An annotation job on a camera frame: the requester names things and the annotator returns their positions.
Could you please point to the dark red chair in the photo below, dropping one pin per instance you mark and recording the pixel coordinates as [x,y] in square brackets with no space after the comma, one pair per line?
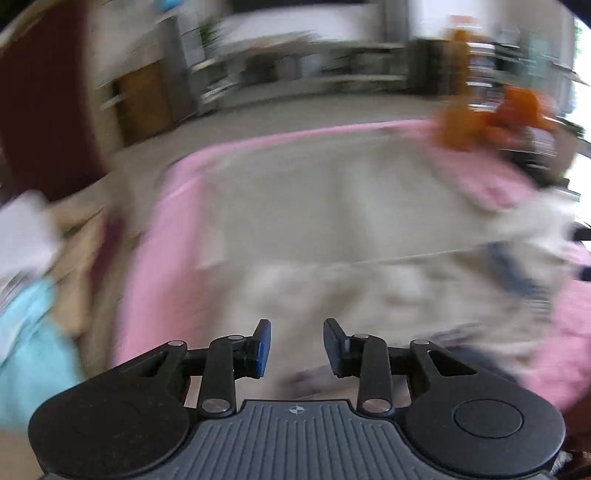
[41,92]

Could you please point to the light blue garment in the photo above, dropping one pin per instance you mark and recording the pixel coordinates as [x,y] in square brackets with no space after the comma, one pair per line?
[27,350]

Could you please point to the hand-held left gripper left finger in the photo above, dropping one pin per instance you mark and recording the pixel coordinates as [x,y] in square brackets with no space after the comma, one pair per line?
[261,347]

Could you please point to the white garment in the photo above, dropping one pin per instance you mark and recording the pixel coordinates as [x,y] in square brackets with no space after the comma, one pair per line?
[25,240]

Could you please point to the wooden cabinet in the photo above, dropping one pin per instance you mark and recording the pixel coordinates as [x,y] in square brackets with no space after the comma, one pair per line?
[145,104]

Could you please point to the tan garment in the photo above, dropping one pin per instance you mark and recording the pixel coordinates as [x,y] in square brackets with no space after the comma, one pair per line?
[78,267]

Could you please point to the beige t-shirt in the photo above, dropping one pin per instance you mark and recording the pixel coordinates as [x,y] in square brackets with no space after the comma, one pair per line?
[346,207]

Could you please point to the pink printed blanket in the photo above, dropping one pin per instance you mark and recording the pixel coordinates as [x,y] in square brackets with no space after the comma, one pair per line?
[157,277]

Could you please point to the orange juice bottle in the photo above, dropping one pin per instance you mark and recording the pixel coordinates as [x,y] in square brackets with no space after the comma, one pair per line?
[459,115]

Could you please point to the long TV stand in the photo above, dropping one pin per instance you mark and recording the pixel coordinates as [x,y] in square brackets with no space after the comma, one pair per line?
[300,69]

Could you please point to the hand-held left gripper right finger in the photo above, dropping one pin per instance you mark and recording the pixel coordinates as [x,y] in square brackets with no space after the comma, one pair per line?
[333,347]

